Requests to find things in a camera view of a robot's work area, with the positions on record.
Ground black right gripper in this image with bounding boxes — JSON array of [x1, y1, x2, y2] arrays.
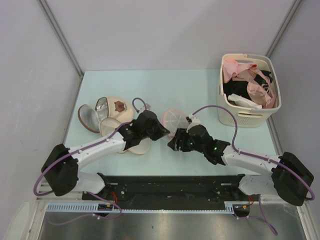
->
[[167, 128, 206, 154]]

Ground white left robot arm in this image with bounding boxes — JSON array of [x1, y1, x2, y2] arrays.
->
[[40, 110, 170, 200]]

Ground white bra in basket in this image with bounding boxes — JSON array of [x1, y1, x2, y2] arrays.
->
[[227, 93, 262, 110]]

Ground silver brown-rimmed bra cup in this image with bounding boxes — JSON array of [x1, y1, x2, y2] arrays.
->
[[77, 104, 100, 133]]

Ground cream plastic laundry basket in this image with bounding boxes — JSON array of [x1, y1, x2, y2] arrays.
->
[[216, 53, 282, 128]]

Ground black garment in basket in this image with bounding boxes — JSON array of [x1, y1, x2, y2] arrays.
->
[[223, 74, 269, 100]]

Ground pink bras in basket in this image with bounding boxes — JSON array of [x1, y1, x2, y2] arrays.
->
[[222, 59, 276, 109]]

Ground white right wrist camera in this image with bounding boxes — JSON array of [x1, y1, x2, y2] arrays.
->
[[186, 114, 201, 132]]

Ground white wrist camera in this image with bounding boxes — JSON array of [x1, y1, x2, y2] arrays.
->
[[186, 114, 201, 132], [138, 103, 151, 114]]

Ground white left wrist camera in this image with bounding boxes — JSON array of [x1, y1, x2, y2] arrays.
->
[[138, 103, 151, 114]]

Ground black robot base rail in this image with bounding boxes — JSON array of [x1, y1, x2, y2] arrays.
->
[[81, 172, 253, 210]]

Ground white slotted cable duct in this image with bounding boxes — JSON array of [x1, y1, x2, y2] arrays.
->
[[46, 201, 249, 214]]

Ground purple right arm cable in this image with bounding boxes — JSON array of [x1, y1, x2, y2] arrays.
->
[[192, 104, 316, 237]]

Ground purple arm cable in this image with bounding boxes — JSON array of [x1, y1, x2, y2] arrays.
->
[[33, 97, 151, 226], [192, 104, 316, 237]]

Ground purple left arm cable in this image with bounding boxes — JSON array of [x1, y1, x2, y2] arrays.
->
[[33, 97, 151, 226]]

